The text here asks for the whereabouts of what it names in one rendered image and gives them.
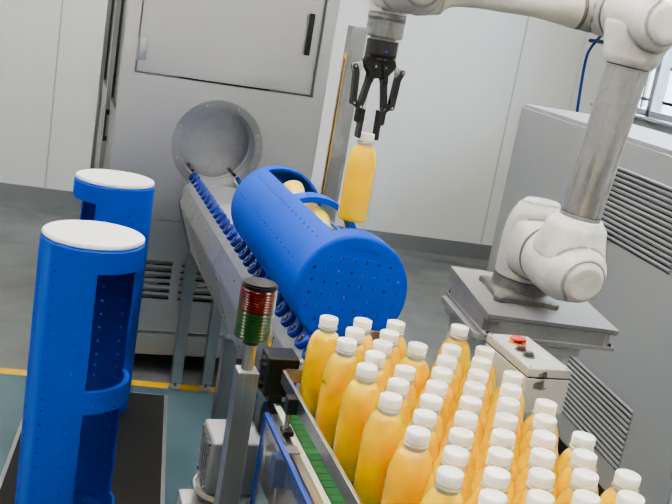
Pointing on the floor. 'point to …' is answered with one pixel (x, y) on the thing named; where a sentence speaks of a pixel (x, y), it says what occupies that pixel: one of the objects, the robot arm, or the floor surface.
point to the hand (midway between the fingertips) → (368, 124)
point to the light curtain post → (340, 131)
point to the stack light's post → (236, 435)
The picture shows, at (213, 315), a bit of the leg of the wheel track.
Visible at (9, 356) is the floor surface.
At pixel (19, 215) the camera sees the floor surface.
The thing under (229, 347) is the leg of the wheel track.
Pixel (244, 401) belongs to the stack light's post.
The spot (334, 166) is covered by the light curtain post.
